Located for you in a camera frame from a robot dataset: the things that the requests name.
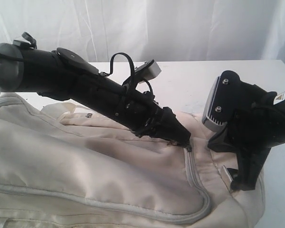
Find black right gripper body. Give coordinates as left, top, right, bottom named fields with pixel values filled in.
left=228, top=80, right=278, bottom=167

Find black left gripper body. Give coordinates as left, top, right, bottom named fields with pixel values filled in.
left=116, top=91, right=164, bottom=138

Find cream duffel bag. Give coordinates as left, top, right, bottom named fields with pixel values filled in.
left=0, top=93, right=266, bottom=228

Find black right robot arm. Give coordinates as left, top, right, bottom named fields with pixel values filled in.
left=208, top=82, right=285, bottom=191

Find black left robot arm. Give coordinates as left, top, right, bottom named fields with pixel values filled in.
left=0, top=41, right=192, bottom=151

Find white backdrop curtain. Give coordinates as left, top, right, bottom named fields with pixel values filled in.
left=0, top=0, right=285, bottom=63

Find black plastic D-ring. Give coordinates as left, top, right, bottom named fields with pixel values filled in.
left=220, top=166, right=240, bottom=192

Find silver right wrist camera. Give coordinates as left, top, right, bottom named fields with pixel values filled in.
left=202, top=70, right=241, bottom=132

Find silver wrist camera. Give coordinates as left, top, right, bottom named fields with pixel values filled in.
left=202, top=70, right=241, bottom=132
left=135, top=60, right=162, bottom=83

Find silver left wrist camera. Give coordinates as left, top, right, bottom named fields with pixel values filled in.
left=135, top=60, right=162, bottom=83

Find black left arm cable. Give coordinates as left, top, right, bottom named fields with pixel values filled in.
left=99, top=52, right=157, bottom=100

